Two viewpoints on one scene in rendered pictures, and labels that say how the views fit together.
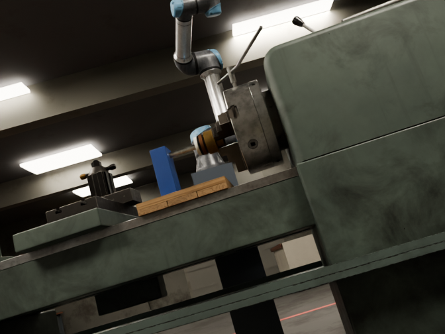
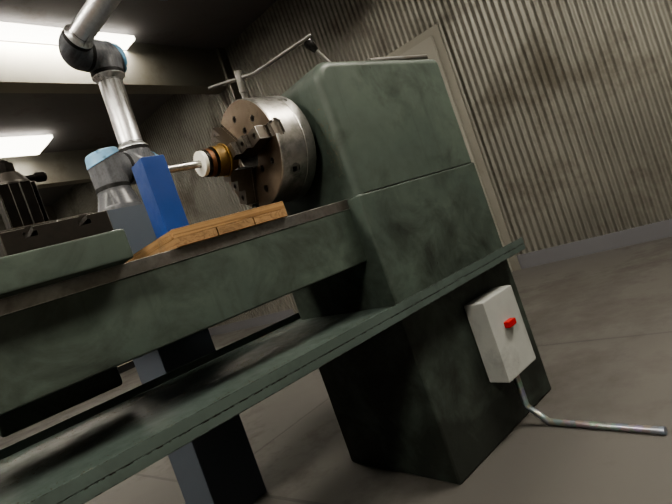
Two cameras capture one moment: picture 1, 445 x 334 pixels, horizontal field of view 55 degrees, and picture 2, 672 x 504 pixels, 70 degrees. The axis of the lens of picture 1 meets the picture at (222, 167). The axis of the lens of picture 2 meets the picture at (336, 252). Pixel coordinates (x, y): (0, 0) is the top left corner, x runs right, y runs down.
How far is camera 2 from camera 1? 94 cm
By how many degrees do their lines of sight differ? 48
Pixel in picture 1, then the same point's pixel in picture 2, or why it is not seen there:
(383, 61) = (409, 109)
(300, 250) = not seen: hidden behind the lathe
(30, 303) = not seen: outside the picture
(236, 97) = (275, 109)
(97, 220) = (126, 248)
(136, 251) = (175, 299)
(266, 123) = (311, 147)
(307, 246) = not seen: hidden behind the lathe
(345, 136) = (392, 173)
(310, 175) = (370, 208)
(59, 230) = (50, 266)
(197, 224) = (253, 260)
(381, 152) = (417, 192)
